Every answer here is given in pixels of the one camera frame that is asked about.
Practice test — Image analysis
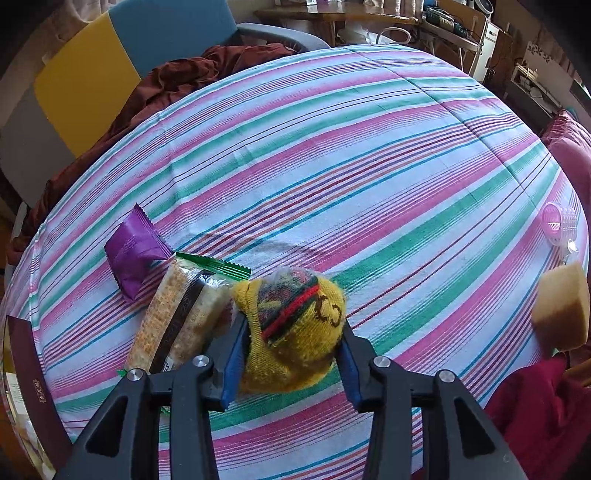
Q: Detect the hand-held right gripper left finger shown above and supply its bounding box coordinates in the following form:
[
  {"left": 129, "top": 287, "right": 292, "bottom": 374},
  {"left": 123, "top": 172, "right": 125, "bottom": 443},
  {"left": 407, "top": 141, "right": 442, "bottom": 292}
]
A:
[{"left": 55, "top": 316, "right": 250, "bottom": 480}]

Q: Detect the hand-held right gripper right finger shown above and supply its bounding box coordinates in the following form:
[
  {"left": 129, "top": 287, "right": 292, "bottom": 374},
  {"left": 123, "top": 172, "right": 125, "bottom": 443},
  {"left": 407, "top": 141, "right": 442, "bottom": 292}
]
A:
[{"left": 338, "top": 323, "right": 529, "bottom": 480}]

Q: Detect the yellow knit cap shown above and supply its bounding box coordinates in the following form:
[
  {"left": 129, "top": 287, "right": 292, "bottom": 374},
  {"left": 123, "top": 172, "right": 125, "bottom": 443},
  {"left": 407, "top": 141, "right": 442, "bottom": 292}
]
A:
[{"left": 229, "top": 268, "right": 348, "bottom": 395}]

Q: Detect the maroon gift box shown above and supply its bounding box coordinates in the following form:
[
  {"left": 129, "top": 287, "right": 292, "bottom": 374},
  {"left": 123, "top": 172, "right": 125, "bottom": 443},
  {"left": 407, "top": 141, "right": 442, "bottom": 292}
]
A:
[{"left": 0, "top": 315, "right": 72, "bottom": 464}]

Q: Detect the green cracker packet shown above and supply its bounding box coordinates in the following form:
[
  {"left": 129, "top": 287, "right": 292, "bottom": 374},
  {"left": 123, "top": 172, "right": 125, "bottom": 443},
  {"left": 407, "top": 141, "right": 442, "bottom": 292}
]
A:
[{"left": 115, "top": 251, "right": 252, "bottom": 414}]

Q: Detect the purple snack packet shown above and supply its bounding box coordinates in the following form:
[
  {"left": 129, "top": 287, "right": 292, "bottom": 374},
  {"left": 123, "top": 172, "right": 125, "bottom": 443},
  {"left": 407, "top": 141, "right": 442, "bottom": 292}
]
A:
[{"left": 104, "top": 203, "right": 172, "bottom": 303}]

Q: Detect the red cloth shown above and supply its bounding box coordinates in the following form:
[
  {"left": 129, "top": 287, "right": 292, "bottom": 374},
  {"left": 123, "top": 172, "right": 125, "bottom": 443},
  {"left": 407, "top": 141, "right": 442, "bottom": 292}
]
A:
[{"left": 485, "top": 355, "right": 591, "bottom": 480}]

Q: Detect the striped bed blanket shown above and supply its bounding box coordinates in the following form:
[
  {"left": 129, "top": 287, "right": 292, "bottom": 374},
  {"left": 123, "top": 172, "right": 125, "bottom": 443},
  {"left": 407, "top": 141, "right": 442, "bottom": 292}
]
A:
[{"left": 0, "top": 44, "right": 578, "bottom": 480}]

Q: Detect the tan sponge block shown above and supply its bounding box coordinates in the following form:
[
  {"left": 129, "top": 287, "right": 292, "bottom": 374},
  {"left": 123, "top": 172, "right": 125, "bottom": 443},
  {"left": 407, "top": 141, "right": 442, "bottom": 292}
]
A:
[{"left": 531, "top": 263, "right": 591, "bottom": 358}]

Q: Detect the dark maroon cloth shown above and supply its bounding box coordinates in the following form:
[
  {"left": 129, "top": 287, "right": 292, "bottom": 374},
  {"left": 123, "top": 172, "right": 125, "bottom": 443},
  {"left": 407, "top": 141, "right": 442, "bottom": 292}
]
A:
[{"left": 9, "top": 42, "right": 296, "bottom": 259}]

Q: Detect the blue and yellow armchair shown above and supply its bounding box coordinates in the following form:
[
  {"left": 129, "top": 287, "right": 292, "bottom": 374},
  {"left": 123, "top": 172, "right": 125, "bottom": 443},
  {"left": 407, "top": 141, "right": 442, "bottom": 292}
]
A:
[{"left": 0, "top": 0, "right": 331, "bottom": 217}]

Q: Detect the pink pillow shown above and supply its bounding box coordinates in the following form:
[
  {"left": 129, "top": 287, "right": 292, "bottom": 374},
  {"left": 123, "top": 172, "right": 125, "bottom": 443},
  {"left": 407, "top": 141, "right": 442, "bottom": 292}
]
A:
[{"left": 540, "top": 110, "right": 591, "bottom": 197}]

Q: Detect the grey low shelf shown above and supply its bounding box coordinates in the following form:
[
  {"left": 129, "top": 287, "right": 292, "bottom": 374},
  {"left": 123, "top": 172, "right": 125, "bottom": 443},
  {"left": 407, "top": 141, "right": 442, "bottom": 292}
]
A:
[{"left": 505, "top": 60, "right": 575, "bottom": 132}]

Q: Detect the wooden table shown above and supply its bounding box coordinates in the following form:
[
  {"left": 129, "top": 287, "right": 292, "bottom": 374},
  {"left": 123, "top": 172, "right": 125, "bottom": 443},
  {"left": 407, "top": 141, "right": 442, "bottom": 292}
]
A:
[{"left": 254, "top": 6, "right": 416, "bottom": 47}]

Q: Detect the wooden chair frame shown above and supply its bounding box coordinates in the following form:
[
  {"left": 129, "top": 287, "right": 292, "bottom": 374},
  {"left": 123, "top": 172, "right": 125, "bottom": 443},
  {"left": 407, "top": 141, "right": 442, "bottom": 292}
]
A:
[{"left": 566, "top": 342, "right": 591, "bottom": 385}]

